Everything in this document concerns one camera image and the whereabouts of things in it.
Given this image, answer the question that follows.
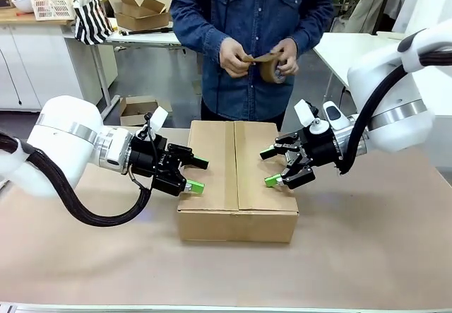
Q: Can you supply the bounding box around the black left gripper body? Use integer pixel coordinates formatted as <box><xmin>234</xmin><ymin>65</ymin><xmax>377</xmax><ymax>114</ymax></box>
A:
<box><xmin>128</xmin><ymin>134</ymin><xmax>178</xmax><ymax>196</ymax></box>

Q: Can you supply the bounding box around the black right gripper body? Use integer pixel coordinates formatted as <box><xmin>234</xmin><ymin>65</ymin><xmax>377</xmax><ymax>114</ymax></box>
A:
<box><xmin>297</xmin><ymin>125</ymin><xmax>345</xmax><ymax>167</ymax></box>

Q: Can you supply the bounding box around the large brown cardboard box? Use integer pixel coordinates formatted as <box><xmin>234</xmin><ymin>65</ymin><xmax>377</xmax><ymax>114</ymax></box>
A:
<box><xmin>176</xmin><ymin>120</ymin><xmax>300</xmax><ymax>244</ymax></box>

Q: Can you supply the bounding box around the brown packing tape roll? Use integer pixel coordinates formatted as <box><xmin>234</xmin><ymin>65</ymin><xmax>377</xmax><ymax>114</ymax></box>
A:
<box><xmin>246</xmin><ymin>49</ymin><xmax>287</xmax><ymax>84</ymax></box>

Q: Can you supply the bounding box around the person's right forearm denim sleeve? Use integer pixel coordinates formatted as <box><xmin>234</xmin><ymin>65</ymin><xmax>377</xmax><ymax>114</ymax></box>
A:
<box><xmin>170</xmin><ymin>4</ymin><xmax>234</xmax><ymax>67</ymax></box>

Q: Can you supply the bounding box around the person's left forearm denim sleeve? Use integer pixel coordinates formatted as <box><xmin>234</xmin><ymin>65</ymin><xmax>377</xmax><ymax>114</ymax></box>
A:
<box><xmin>287</xmin><ymin>5</ymin><xmax>335</xmax><ymax>59</ymax></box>

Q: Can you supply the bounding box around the small cardboard box on floor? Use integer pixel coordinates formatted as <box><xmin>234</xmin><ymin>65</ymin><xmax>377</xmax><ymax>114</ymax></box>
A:
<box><xmin>119</xmin><ymin>95</ymin><xmax>173</xmax><ymax>127</ymax></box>

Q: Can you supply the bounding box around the open shallow cardboard box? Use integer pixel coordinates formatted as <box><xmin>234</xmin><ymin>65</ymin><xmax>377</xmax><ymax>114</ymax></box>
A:
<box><xmin>107</xmin><ymin>0</ymin><xmax>174</xmax><ymax>32</ymax></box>

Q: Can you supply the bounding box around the person's left hand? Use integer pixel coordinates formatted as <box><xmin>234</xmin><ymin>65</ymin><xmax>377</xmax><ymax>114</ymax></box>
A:
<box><xmin>270</xmin><ymin>39</ymin><xmax>301</xmax><ymax>78</ymax></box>

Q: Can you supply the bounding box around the person's right hand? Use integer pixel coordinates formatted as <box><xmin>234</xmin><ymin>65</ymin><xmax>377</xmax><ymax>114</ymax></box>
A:
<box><xmin>220</xmin><ymin>38</ymin><xmax>256</xmax><ymax>79</ymax></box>

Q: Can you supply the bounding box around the plain white table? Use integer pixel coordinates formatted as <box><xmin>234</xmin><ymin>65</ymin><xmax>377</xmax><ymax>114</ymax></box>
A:
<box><xmin>312</xmin><ymin>32</ymin><xmax>407</xmax><ymax>97</ymax></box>

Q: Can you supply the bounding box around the white table with grey legs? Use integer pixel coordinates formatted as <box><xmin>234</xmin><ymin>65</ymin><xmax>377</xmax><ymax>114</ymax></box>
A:
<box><xmin>63</xmin><ymin>18</ymin><xmax>185</xmax><ymax>123</ymax></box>

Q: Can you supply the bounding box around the black rod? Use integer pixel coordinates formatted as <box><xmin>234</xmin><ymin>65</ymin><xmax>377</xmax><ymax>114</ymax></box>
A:
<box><xmin>118</xmin><ymin>26</ymin><xmax>176</xmax><ymax>37</ymax></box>

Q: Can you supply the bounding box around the person in denim shirt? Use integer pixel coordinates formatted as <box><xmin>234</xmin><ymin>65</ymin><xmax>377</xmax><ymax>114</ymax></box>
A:
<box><xmin>170</xmin><ymin>0</ymin><xmax>335</xmax><ymax>132</ymax></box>

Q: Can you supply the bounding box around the person in beige clothes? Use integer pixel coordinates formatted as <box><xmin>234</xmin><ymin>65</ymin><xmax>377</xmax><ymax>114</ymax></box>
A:
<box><xmin>344</xmin><ymin>0</ymin><xmax>390</xmax><ymax>34</ymax></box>

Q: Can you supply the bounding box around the black white striped bag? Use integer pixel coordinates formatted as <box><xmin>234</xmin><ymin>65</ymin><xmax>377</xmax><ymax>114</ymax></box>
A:
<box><xmin>73</xmin><ymin>0</ymin><xmax>114</xmax><ymax>45</ymax></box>

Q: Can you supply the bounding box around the white cabinet with wooden top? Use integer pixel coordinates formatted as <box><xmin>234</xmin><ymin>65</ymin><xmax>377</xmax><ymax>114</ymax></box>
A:
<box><xmin>0</xmin><ymin>7</ymin><xmax>119</xmax><ymax>112</ymax></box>

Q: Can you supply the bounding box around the white plastic basket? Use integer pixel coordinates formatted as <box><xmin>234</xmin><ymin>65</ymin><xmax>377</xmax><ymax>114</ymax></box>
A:
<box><xmin>28</xmin><ymin>0</ymin><xmax>77</xmax><ymax>21</ymax></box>

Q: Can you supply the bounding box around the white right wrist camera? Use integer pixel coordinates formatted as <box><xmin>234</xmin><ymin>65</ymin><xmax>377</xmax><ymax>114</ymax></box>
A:
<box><xmin>294</xmin><ymin>99</ymin><xmax>333</xmax><ymax>134</ymax></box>

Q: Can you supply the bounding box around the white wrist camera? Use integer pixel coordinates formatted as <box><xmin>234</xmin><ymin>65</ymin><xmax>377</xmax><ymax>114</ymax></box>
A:
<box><xmin>294</xmin><ymin>99</ymin><xmax>333</xmax><ymax>134</ymax></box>
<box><xmin>143</xmin><ymin>107</ymin><xmax>170</xmax><ymax>134</ymax></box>

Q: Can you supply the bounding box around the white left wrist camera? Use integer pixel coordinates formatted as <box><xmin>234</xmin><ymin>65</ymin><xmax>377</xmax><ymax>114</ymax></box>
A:
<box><xmin>143</xmin><ymin>107</ymin><xmax>170</xmax><ymax>134</ymax></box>

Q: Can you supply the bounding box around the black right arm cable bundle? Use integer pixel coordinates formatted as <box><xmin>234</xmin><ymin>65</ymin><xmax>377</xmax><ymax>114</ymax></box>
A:
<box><xmin>338</xmin><ymin>32</ymin><xmax>452</xmax><ymax>177</ymax></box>

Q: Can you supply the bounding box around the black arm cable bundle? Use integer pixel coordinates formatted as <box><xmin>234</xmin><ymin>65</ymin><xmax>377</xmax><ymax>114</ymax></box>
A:
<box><xmin>0</xmin><ymin>132</ymin><xmax>157</xmax><ymax>228</ymax></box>
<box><xmin>338</xmin><ymin>32</ymin><xmax>452</xmax><ymax>177</ymax></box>

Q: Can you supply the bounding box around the black left arm cable bundle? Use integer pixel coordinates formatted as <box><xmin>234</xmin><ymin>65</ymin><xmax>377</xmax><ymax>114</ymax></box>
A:
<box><xmin>0</xmin><ymin>132</ymin><xmax>157</xmax><ymax>228</ymax></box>

